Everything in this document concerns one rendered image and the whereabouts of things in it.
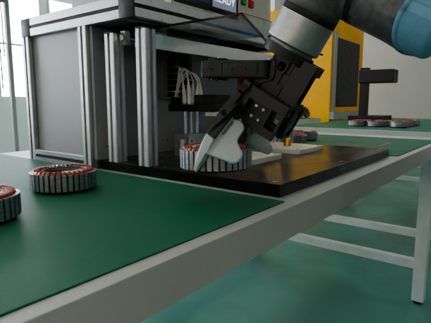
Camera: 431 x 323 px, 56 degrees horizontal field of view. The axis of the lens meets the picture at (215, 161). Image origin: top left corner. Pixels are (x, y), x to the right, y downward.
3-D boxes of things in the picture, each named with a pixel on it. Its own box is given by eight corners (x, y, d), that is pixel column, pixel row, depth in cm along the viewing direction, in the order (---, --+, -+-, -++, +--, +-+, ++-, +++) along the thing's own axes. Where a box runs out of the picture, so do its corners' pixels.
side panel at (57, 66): (102, 168, 96) (96, 27, 91) (91, 169, 93) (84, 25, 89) (40, 157, 113) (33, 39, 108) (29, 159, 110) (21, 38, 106)
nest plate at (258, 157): (281, 158, 96) (282, 153, 95) (247, 166, 84) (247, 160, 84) (230, 154, 105) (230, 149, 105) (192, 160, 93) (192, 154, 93)
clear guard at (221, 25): (323, 55, 90) (324, 27, 89) (268, 43, 71) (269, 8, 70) (209, 64, 109) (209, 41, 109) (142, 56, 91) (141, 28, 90)
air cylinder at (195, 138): (208, 154, 105) (208, 132, 104) (189, 157, 99) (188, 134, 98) (193, 152, 108) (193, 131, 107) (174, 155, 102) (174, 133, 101)
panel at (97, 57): (252, 139, 145) (253, 54, 140) (97, 160, 93) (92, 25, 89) (249, 139, 145) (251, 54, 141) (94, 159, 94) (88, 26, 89)
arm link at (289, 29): (273, 0, 51) (294, 13, 58) (256, 34, 53) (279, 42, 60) (323, 26, 48) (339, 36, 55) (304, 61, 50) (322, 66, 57)
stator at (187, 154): (263, 166, 65) (263, 143, 64) (231, 177, 55) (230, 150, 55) (204, 162, 71) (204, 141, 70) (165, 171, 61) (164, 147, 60)
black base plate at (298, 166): (388, 156, 116) (388, 149, 115) (279, 198, 66) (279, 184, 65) (250, 145, 144) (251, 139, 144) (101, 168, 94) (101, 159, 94)
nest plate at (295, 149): (323, 149, 115) (323, 145, 114) (299, 154, 103) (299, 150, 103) (276, 145, 124) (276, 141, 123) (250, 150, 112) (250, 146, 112)
